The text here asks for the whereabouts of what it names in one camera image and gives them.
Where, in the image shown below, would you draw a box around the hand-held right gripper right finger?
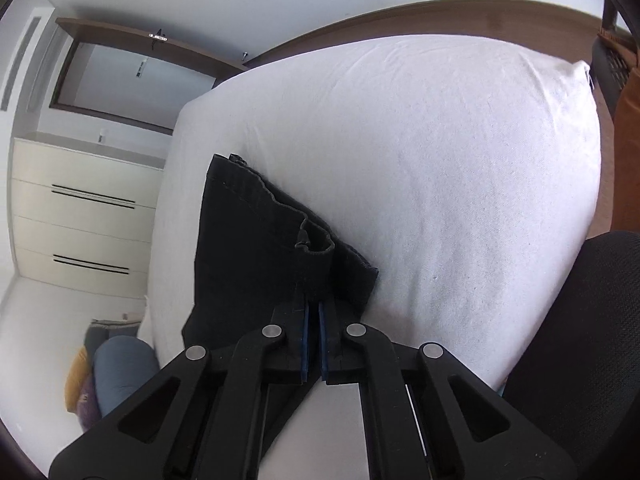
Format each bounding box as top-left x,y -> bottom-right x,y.
318,300 -> 579,480

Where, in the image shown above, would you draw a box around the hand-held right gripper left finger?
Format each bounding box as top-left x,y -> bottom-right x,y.
48,301 -> 321,480

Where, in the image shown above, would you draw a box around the black denim pants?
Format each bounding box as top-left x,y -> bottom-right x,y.
181,154 -> 379,466

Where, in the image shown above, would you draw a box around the blue rolled duvet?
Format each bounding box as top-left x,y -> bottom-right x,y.
94,336 -> 161,418

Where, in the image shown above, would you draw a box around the bed with white sheet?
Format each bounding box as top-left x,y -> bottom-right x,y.
137,35 -> 601,480

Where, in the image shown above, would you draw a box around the purple pillow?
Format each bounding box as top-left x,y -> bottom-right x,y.
75,375 -> 102,418

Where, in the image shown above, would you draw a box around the yellow pillow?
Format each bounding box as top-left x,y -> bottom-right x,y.
65,347 -> 94,411

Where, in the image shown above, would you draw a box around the black mesh office chair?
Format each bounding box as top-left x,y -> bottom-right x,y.
505,0 -> 640,476

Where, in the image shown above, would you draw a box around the cream wardrobe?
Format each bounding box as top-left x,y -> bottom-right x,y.
10,132 -> 166,301

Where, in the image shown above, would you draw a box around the brown door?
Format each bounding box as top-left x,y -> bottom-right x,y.
54,16 -> 249,78

